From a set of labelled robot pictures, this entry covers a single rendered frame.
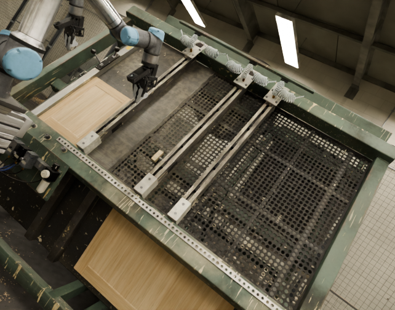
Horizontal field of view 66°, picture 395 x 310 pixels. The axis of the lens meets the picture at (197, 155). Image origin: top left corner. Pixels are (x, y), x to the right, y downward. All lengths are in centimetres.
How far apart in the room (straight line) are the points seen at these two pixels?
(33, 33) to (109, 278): 139
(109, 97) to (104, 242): 93
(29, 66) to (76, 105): 96
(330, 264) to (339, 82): 554
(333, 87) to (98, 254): 583
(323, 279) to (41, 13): 162
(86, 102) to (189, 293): 135
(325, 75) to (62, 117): 577
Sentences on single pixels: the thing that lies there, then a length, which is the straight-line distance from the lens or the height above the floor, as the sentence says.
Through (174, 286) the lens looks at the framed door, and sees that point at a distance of 186.
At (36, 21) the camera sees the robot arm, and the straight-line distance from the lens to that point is 124.
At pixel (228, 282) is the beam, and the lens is 155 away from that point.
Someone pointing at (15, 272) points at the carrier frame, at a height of 13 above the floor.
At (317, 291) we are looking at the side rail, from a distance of 167.
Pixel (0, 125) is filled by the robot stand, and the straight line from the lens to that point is 145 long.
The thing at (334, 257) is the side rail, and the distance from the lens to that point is 175.
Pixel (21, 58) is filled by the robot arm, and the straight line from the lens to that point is 122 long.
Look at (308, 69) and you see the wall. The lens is 710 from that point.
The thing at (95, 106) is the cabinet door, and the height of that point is 114.
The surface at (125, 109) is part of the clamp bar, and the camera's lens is 201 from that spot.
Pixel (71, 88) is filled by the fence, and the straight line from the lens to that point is 224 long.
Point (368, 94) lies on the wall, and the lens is 688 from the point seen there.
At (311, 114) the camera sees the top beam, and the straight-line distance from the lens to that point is 212.
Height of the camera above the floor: 130
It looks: 1 degrees down
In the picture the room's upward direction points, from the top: 34 degrees clockwise
